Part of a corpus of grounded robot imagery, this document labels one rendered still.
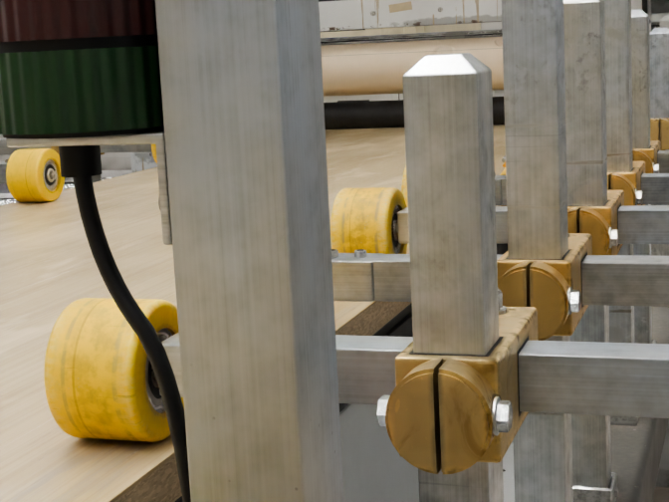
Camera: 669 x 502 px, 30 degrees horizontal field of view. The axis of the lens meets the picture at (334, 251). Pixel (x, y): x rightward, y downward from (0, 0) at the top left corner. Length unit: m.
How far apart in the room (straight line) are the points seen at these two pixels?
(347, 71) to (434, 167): 2.44
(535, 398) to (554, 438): 0.23
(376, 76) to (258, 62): 2.66
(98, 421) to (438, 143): 0.25
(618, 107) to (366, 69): 1.73
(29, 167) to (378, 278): 1.06
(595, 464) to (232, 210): 0.82
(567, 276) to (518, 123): 0.10
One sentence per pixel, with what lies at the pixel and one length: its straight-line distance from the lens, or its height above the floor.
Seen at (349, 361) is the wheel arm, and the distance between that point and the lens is 0.65.
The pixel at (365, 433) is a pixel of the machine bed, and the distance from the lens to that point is 1.16.
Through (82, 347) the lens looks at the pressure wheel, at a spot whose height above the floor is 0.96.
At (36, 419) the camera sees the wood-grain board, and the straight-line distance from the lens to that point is 0.79.
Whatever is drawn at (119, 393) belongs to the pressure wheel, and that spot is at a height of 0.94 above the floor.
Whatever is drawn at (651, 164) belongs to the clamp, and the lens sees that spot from 1.55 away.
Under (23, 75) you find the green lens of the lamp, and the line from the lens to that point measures 0.35.
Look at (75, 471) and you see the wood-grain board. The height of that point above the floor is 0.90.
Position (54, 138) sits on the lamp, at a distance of 0.36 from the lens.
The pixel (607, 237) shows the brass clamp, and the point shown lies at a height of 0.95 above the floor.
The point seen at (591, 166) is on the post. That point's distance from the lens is 1.07.
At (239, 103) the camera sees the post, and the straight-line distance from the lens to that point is 0.33.
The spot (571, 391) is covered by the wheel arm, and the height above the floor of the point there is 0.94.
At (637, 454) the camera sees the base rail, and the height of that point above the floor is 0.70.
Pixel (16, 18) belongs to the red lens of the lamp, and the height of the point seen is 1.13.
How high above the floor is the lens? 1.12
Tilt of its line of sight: 10 degrees down
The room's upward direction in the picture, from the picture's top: 3 degrees counter-clockwise
